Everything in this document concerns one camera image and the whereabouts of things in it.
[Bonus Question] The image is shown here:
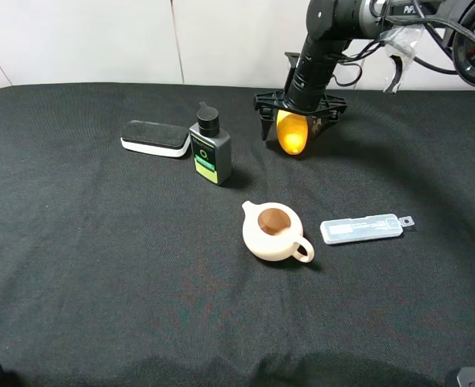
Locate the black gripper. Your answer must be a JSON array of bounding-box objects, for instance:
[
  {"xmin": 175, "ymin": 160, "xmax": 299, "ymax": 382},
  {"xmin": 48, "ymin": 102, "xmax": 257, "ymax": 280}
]
[{"xmin": 253, "ymin": 52, "xmax": 347, "ymax": 143}]

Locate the orange yellow mango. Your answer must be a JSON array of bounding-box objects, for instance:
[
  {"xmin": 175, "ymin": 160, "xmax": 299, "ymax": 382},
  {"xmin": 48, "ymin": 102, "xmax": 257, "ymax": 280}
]
[{"xmin": 276, "ymin": 110, "xmax": 309, "ymax": 156}]

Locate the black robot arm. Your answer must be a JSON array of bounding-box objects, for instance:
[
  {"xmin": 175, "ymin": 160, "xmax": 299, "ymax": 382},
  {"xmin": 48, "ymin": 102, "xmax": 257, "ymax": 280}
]
[{"xmin": 253, "ymin": 1, "xmax": 475, "ymax": 139}]

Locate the grey bottle black cap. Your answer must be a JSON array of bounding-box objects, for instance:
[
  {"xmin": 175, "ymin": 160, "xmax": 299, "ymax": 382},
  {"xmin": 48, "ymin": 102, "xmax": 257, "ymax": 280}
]
[{"xmin": 189, "ymin": 102, "xmax": 232, "ymax": 185}]

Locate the cream ceramic teapot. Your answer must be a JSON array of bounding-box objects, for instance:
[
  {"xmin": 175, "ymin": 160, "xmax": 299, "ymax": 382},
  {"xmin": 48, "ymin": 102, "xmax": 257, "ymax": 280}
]
[{"xmin": 242, "ymin": 201, "xmax": 315, "ymax": 264}]

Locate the clear flat plastic case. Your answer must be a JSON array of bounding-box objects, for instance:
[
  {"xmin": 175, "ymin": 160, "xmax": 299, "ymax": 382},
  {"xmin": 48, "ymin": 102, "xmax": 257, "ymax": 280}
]
[{"xmin": 320, "ymin": 214, "xmax": 415, "ymax": 245}]

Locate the black white board eraser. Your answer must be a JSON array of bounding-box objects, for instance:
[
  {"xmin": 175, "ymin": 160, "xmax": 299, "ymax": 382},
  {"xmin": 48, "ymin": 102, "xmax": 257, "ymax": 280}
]
[{"xmin": 120, "ymin": 120, "xmax": 190, "ymax": 158}]

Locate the black table cloth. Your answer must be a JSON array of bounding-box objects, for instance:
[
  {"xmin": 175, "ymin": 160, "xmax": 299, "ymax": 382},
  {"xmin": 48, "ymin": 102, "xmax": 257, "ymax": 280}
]
[{"xmin": 0, "ymin": 84, "xmax": 475, "ymax": 386}]

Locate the clear plastic wrapped bracket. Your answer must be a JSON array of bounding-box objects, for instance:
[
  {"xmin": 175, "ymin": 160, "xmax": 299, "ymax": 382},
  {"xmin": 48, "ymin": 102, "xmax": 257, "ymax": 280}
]
[{"xmin": 380, "ymin": 24, "xmax": 423, "ymax": 95}]

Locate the black cable bundle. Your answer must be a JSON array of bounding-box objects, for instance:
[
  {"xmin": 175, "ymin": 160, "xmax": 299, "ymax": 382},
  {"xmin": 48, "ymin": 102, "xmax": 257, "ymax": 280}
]
[{"xmin": 331, "ymin": 0, "xmax": 475, "ymax": 88}]

